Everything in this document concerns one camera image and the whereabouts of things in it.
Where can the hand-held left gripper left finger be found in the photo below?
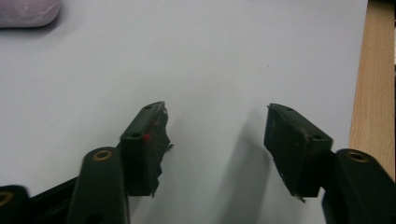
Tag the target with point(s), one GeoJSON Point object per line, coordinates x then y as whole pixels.
{"type": "Point", "coordinates": [141, 155]}

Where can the wooden table edge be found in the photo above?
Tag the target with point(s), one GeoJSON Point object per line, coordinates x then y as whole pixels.
{"type": "Point", "coordinates": [375, 84]}

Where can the pale purple soft object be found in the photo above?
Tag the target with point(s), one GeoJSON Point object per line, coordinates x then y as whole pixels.
{"type": "Point", "coordinates": [26, 11]}

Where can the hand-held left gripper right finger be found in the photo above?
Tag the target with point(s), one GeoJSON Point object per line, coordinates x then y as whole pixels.
{"type": "Point", "coordinates": [295, 146]}

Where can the white table mat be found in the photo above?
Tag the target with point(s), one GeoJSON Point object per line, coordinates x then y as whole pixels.
{"type": "Point", "coordinates": [199, 62]}

